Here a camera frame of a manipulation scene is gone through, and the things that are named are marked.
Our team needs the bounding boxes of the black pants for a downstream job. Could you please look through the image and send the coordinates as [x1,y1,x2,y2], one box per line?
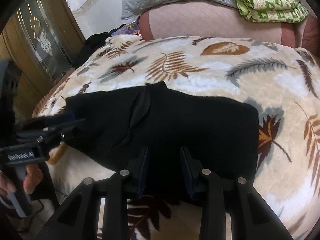
[66,82,259,206]

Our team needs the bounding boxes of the person's left hand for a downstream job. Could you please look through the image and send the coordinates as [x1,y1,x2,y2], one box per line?
[0,163,45,198]

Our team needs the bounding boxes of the wooden wardrobe with glass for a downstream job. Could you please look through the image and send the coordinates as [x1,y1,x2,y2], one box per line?
[1,0,85,119]

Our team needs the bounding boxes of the dark clothes pile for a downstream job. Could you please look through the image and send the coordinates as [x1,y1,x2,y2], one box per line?
[72,22,140,69]

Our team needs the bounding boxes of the beige leaf-pattern blanket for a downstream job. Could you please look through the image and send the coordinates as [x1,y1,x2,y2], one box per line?
[34,35,319,239]

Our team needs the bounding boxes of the pink mattress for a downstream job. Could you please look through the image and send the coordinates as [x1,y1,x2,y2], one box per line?
[139,2,319,55]

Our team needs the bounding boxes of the green patterned folded quilt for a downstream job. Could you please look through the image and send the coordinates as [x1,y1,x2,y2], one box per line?
[235,0,309,23]

